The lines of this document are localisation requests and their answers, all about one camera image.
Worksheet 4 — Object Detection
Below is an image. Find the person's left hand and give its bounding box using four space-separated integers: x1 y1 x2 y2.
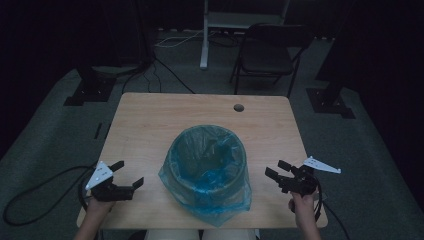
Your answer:
85 195 116 218

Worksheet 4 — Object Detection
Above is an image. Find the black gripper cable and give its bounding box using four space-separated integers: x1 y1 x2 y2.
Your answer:
312 179 352 240
2 163 99 228

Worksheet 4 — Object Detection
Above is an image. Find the blue plastic bag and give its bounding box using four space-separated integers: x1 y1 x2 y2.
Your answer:
157 124 253 229

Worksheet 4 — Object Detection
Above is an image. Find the black floor cable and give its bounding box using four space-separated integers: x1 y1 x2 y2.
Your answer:
121 56 197 95

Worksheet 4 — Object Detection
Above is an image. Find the white floor cable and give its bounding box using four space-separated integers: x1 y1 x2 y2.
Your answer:
154 29 205 49

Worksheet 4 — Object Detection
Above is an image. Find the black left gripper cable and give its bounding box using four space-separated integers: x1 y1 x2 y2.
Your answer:
2 163 99 228

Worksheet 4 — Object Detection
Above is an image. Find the person's right hand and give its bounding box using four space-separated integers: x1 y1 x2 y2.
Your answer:
287 191 318 229

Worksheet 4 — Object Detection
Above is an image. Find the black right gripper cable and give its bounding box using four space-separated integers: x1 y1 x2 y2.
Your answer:
312 179 352 240

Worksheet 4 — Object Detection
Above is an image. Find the black folding chair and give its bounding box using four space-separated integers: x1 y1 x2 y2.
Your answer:
228 22 315 99

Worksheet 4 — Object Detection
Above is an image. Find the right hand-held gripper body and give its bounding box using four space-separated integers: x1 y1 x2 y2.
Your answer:
280 155 342 198

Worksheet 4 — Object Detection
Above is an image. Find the white metal desk frame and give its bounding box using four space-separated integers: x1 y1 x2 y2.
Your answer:
199 0 292 71

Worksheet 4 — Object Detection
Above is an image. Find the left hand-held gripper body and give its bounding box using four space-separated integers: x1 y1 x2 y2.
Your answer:
84 160 135 203

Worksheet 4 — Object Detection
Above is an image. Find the black stand with base plate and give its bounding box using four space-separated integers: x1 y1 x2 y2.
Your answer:
305 0 357 120
63 0 158 108

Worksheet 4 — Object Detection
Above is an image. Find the green plastic bin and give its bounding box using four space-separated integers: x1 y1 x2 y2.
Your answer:
167 125 248 208

